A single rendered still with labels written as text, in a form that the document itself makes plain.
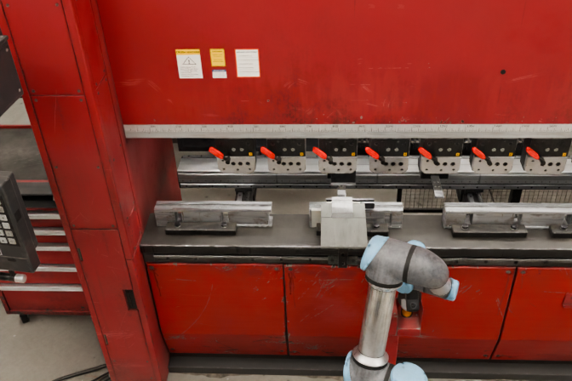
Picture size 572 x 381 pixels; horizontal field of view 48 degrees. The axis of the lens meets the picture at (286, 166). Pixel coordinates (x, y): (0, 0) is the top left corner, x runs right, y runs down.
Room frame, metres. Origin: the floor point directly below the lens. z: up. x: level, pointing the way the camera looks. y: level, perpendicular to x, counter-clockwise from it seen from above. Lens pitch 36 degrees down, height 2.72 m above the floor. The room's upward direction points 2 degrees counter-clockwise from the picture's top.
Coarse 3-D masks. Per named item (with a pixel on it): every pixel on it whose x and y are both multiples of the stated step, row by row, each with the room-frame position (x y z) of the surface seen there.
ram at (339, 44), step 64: (128, 0) 2.12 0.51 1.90; (192, 0) 2.10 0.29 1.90; (256, 0) 2.08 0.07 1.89; (320, 0) 2.07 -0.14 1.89; (384, 0) 2.05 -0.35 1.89; (448, 0) 2.04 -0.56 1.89; (512, 0) 2.02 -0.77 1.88; (128, 64) 2.12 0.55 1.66; (320, 64) 2.07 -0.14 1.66; (384, 64) 2.05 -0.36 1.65; (448, 64) 2.03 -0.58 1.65; (512, 64) 2.02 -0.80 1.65
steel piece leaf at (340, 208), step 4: (332, 204) 2.07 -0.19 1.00; (336, 204) 2.07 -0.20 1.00; (340, 204) 2.07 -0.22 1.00; (344, 204) 2.07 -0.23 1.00; (348, 204) 2.07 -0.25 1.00; (332, 208) 2.05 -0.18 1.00; (336, 208) 2.05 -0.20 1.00; (340, 208) 2.05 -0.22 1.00; (344, 208) 2.04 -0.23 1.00; (348, 208) 2.04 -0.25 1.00; (332, 212) 2.03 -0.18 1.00; (336, 212) 2.02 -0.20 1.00; (340, 212) 2.02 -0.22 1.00; (344, 212) 2.02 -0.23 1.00; (348, 212) 2.02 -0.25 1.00; (352, 212) 2.02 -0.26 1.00; (332, 216) 1.99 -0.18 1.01; (336, 216) 1.99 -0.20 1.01; (340, 216) 1.99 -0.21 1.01; (344, 216) 1.99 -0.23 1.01; (348, 216) 1.99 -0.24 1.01; (352, 216) 1.99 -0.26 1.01
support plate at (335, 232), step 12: (324, 204) 2.08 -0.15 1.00; (360, 204) 2.07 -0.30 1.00; (324, 216) 2.00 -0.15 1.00; (360, 216) 1.99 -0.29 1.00; (324, 228) 1.93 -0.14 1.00; (336, 228) 1.93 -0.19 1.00; (348, 228) 1.93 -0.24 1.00; (360, 228) 1.92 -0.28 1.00; (324, 240) 1.86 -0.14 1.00; (336, 240) 1.86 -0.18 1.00; (348, 240) 1.86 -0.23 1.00; (360, 240) 1.85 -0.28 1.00
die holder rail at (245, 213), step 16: (160, 208) 2.13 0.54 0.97; (176, 208) 2.13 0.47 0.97; (192, 208) 2.12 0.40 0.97; (208, 208) 2.12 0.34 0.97; (224, 208) 2.12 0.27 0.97; (240, 208) 2.11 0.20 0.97; (256, 208) 2.11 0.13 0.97; (160, 224) 2.13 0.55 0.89; (240, 224) 2.11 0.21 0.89; (256, 224) 2.10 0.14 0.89
